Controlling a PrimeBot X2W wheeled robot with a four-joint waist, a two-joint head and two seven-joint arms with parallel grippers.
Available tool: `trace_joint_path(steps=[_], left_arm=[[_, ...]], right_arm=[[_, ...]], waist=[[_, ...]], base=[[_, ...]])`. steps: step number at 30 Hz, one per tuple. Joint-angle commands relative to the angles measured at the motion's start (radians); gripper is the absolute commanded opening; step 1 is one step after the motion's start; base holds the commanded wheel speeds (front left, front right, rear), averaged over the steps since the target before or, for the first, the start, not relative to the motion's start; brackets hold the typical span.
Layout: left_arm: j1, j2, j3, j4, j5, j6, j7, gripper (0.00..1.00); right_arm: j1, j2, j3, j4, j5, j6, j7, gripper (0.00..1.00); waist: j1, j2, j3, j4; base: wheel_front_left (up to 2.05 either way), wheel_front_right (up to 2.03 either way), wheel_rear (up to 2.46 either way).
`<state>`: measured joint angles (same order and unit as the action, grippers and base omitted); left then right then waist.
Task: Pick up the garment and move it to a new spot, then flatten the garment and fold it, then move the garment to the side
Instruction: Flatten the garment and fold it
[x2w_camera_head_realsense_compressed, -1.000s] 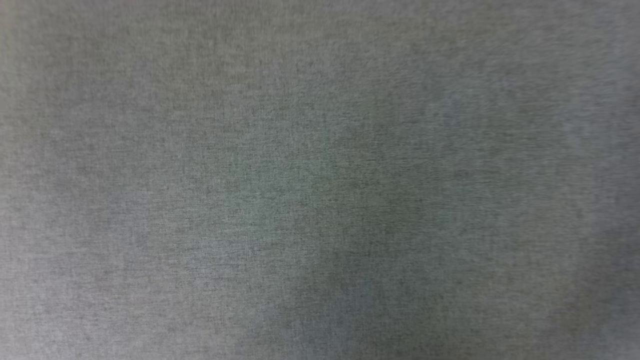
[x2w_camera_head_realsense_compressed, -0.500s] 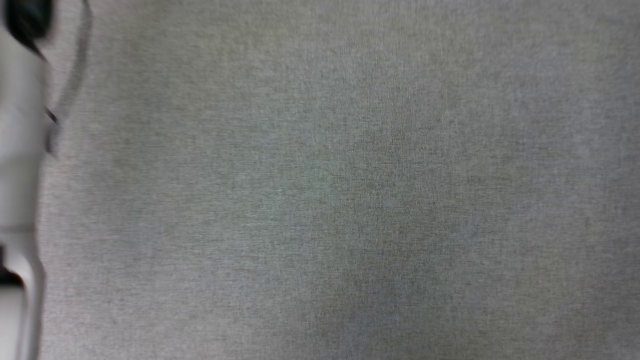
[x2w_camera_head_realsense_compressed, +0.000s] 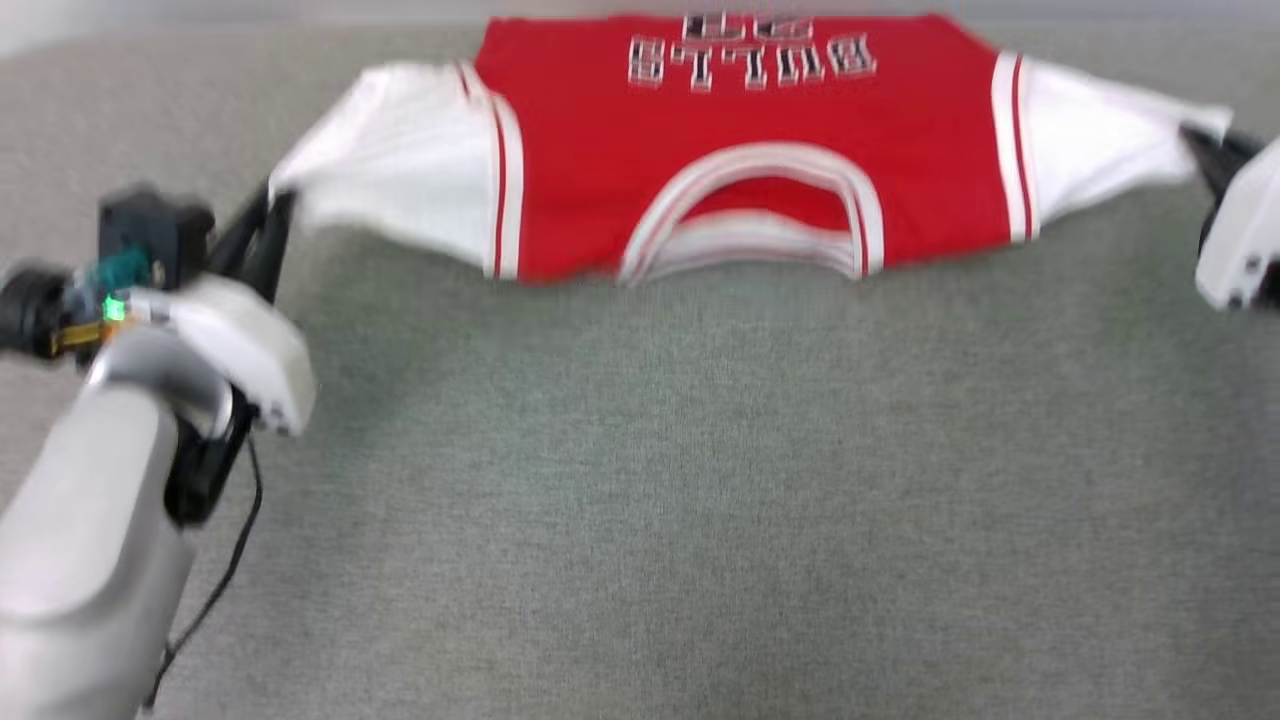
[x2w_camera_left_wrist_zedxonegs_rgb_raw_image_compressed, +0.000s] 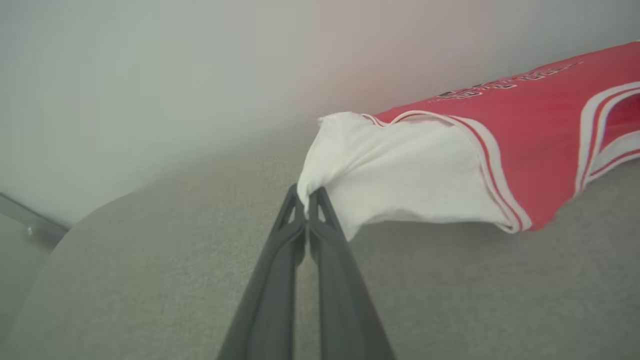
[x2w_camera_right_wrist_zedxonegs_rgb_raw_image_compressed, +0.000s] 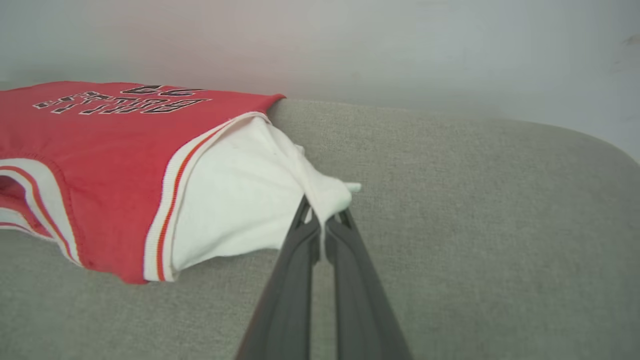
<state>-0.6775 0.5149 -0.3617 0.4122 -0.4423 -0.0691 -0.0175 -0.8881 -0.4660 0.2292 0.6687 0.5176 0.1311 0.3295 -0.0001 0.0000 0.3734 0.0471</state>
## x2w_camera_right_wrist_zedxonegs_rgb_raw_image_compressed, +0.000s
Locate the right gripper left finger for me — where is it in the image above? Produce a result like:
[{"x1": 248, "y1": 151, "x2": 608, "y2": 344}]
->
[{"x1": 235, "y1": 196, "x2": 321, "y2": 360}]

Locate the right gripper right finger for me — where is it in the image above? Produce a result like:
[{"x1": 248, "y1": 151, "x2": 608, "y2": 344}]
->
[{"x1": 325, "y1": 210, "x2": 413, "y2": 360}]

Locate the red and white jersey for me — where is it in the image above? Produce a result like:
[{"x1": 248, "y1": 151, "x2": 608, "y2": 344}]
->
[{"x1": 0, "y1": 81, "x2": 362, "y2": 285}]

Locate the grey fabric sofa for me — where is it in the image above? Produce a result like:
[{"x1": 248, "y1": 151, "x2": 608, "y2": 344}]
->
[{"x1": 0, "y1": 97, "x2": 640, "y2": 360}]

